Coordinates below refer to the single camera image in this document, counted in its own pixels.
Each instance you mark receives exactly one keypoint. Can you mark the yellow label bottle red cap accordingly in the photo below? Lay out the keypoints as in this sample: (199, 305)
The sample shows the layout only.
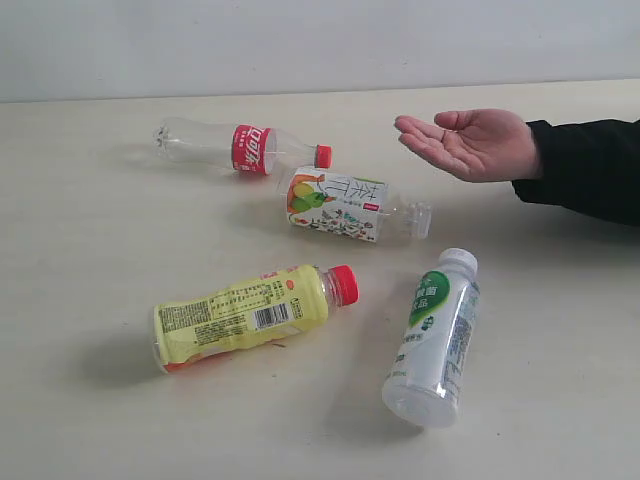
(250, 313)

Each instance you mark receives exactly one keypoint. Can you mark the open receiving human hand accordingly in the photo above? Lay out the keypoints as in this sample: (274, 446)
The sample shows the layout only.
(476, 146)

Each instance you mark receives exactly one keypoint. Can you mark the white green label bottle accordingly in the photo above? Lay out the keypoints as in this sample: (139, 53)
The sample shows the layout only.
(423, 386)

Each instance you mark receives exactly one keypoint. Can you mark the black sleeved forearm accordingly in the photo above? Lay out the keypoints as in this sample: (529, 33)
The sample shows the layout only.
(591, 168)

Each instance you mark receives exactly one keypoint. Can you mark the clear cola bottle red label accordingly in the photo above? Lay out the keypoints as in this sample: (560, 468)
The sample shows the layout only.
(244, 148)

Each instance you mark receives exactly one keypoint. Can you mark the clear tea bottle white label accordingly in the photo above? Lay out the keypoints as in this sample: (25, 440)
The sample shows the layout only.
(358, 208)

